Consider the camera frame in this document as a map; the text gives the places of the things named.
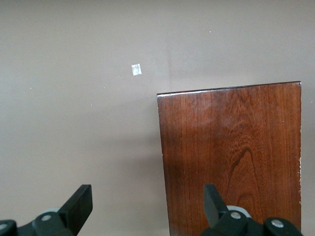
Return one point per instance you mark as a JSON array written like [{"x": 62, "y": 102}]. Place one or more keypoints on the small square tape piece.
[{"x": 136, "y": 69}]

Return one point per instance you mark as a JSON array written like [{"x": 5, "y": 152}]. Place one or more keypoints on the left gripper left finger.
[{"x": 78, "y": 206}]

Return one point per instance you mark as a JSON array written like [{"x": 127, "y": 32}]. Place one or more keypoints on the dark brown wooden cabinet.
[{"x": 233, "y": 159}]

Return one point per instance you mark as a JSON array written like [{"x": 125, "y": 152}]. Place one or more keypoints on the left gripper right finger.
[{"x": 212, "y": 206}]

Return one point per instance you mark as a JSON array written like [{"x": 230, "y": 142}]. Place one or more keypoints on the brown table cover sheet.
[{"x": 73, "y": 98}]

